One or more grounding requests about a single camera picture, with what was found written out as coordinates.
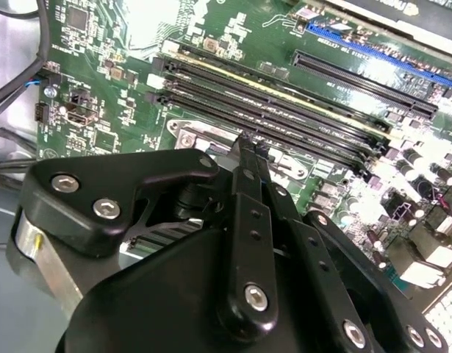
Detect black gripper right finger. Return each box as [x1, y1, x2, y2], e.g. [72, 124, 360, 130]
[258, 141, 449, 353]

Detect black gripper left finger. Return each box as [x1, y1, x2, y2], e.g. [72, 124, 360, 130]
[7, 134, 280, 335]

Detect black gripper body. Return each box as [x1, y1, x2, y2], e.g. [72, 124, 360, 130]
[54, 179, 344, 353]

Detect metal socket cover frame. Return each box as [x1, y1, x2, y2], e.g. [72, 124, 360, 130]
[194, 134, 241, 172]

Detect metal wire locking lever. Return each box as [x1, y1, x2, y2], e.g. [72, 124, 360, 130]
[269, 150, 312, 182]

